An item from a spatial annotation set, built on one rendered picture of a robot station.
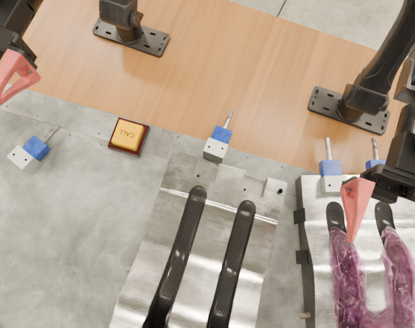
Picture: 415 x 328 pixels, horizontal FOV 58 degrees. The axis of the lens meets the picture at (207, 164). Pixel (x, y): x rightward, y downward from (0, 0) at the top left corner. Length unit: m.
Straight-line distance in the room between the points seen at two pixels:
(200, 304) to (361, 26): 1.77
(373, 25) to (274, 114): 1.35
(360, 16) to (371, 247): 1.57
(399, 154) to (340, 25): 1.70
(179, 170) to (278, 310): 0.38
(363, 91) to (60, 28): 0.78
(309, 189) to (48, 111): 0.66
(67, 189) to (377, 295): 0.72
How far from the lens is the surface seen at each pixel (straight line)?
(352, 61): 1.09
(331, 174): 0.87
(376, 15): 2.28
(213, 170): 0.83
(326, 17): 2.18
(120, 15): 0.93
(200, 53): 1.03
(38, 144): 0.95
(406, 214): 0.94
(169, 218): 0.79
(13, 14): 0.60
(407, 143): 0.52
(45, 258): 0.94
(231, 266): 0.79
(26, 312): 0.96
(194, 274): 0.78
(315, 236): 0.84
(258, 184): 0.84
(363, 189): 0.49
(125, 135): 0.90
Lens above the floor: 1.67
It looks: 75 degrees down
